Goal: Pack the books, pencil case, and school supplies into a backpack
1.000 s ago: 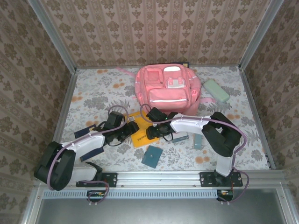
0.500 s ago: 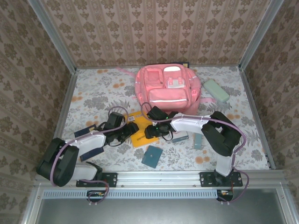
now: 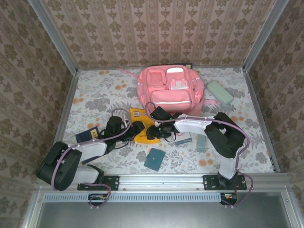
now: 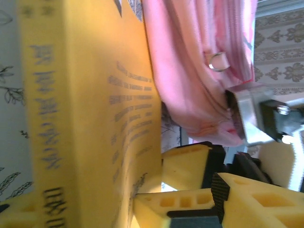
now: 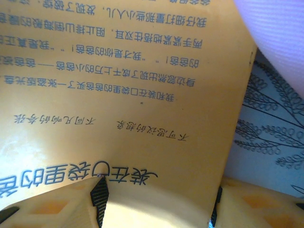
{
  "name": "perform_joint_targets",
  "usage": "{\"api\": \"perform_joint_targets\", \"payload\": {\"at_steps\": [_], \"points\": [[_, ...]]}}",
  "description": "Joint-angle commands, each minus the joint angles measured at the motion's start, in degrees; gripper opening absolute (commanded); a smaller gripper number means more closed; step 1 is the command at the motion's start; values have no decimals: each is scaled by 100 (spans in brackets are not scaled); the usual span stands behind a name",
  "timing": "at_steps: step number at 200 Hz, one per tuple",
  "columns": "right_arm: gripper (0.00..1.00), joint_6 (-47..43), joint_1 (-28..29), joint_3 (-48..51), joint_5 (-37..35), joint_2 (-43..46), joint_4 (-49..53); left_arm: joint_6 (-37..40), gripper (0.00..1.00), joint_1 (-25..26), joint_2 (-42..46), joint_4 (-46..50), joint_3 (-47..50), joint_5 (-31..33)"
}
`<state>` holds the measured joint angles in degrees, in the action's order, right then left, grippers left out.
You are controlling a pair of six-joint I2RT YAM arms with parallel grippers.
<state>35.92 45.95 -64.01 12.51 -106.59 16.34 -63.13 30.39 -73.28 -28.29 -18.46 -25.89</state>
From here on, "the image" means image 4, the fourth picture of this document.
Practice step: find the yellow book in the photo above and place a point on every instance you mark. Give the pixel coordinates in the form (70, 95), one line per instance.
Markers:
(83, 95)

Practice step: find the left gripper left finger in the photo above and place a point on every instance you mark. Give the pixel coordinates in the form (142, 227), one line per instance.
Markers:
(16, 213)

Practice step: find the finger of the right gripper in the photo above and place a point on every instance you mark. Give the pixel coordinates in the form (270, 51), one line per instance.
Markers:
(185, 168)
(152, 213)

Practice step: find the pink backpack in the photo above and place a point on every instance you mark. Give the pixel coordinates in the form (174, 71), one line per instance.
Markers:
(190, 83)

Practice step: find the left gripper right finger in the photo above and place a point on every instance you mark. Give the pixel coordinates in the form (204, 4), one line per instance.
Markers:
(242, 209)

